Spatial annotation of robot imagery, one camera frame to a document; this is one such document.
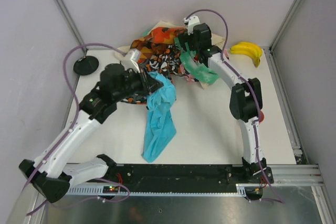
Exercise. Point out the left aluminium corner post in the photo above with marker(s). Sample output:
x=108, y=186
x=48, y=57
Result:
x=61, y=5

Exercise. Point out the turquoise blue cloth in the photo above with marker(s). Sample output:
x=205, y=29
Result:
x=160, y=128

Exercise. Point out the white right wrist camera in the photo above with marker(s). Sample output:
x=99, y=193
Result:
x=191, y=22

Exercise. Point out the black round disc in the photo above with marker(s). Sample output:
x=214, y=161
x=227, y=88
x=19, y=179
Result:
x=86, y=65

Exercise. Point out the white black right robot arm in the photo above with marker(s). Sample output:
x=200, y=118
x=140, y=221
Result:
x=245, y=99

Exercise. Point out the grey slotted cable duct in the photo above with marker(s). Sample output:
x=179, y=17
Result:
x=96, y=189

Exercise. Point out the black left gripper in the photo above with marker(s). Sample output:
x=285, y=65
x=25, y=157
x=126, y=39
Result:
x=148, y=82

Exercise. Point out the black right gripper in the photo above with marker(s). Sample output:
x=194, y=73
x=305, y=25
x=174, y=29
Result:
x=185, y=41

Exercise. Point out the black orange white patterned cloth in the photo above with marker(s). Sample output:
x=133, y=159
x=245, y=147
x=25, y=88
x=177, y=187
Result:
x=161, y=58

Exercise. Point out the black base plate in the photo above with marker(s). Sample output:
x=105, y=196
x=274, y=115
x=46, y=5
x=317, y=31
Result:
x=182, y=179

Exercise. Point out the pink plastic cup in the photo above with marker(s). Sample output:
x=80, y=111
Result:
x=262, y=117

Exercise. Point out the aluminium corner post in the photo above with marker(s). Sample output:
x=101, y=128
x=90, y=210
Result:
x=284, y=25
x=61, y=5

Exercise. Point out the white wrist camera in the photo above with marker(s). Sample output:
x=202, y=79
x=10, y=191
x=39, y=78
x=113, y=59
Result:
x=130, y=60
x=191, y=22

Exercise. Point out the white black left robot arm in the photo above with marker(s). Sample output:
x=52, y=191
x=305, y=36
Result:
x=50, y=174

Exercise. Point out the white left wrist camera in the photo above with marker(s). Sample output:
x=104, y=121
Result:
x=130, y=60

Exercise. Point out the orange camouflage cloth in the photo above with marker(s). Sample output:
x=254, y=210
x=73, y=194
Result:
x=156, y=42

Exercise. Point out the yellow banana bunch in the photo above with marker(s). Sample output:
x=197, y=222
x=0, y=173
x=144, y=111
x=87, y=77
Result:
x=249, y=49

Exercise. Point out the green white tie-dye cloth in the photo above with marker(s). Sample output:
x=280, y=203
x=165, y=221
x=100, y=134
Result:
x=162, y=53

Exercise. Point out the right aluminium corner post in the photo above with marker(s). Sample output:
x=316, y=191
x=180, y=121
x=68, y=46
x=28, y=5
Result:
x=284, y=25

